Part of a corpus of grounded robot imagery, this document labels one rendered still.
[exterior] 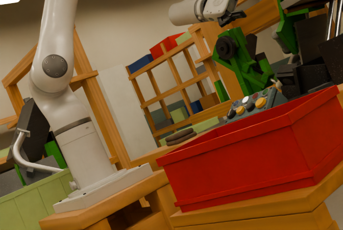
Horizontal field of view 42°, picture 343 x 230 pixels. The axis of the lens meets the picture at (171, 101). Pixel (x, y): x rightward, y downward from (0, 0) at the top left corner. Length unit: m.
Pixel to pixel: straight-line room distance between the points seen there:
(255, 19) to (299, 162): 1.24
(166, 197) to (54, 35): 0.58
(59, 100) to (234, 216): 0.79
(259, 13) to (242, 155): 1.18
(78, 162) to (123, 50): 8.58
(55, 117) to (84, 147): 0.12
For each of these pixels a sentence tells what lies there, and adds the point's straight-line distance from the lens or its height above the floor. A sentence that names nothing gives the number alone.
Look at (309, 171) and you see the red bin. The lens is 0.73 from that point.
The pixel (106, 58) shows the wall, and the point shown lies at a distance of 9.57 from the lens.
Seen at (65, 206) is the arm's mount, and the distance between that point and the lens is 1.37.
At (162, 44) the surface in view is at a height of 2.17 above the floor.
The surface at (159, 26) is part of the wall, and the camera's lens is 10.72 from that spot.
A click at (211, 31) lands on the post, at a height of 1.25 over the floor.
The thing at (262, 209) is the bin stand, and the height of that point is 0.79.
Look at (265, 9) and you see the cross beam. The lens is 1.89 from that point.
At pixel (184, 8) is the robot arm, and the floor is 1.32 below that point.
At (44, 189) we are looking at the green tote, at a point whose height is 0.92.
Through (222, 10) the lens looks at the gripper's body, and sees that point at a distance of 1.49.
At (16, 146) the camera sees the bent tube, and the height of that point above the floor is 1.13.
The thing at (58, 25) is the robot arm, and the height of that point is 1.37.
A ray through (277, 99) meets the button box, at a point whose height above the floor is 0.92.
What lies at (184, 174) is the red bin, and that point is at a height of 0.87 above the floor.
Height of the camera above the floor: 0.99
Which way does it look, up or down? 2 degrees up
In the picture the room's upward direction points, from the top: 23 degrees counter-clockwise
